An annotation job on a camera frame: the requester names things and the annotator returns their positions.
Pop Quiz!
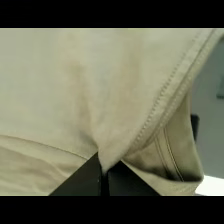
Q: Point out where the brown garment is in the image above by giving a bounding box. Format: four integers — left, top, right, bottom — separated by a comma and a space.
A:
0, 27, 224, 197

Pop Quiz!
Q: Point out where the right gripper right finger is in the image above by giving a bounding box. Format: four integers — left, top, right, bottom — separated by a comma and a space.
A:
106, 160, 162, 197

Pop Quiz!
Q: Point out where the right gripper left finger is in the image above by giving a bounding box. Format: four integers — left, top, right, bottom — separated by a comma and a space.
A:
49, 151, 103, 197

